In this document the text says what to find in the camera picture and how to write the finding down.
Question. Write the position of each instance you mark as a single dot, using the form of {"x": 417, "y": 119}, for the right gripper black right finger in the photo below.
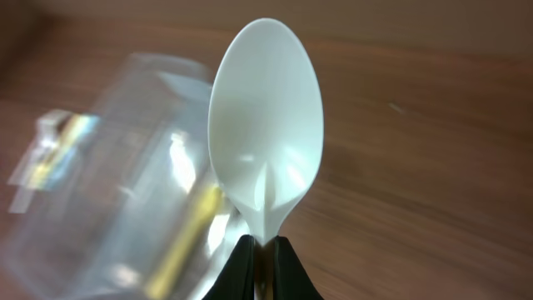
{"x": 290, "y": 280}

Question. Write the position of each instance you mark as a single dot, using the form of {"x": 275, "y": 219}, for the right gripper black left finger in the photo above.
{"x": 236, "y": 280}

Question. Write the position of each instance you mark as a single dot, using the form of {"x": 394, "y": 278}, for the yellow plastic spoon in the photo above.
{"x": 161, "y": 283}

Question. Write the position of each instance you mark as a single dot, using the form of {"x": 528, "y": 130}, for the thin-handled white spoon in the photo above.
{"x": 265, "y": 125}

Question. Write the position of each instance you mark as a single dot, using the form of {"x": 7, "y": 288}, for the right clear plastic container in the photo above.
{"x": 106, "y": 195}

